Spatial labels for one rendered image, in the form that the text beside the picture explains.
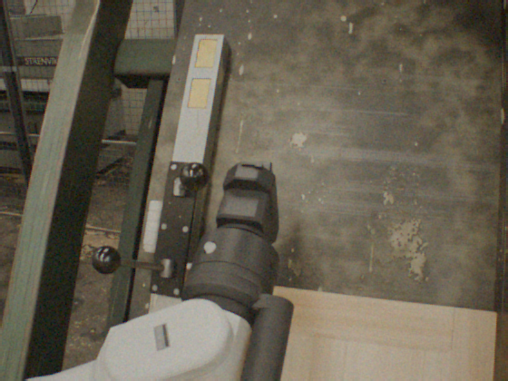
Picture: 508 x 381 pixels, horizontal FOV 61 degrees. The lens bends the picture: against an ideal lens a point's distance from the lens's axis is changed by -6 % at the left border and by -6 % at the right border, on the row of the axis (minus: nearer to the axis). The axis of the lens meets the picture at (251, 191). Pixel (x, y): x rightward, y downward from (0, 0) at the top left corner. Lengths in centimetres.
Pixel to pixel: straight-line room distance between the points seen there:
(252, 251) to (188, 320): 10
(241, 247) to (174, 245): 24
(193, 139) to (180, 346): 40
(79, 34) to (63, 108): 14
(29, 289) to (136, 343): 42
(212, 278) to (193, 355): 8
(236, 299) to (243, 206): 10
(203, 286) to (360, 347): 31
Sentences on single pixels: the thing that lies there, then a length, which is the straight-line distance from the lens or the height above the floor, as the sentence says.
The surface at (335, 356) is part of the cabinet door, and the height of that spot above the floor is 129.
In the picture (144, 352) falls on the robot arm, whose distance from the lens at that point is 39.
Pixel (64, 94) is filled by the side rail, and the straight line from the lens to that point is 83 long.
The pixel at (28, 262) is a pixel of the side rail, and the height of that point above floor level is 136.
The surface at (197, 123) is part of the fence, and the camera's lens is 71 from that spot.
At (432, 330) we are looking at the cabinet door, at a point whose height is 133.
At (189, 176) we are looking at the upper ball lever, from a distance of 56.
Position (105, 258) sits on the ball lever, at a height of 144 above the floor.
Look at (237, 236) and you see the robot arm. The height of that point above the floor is 152.
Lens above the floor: 174
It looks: 23 degrees down
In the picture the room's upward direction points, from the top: straight up
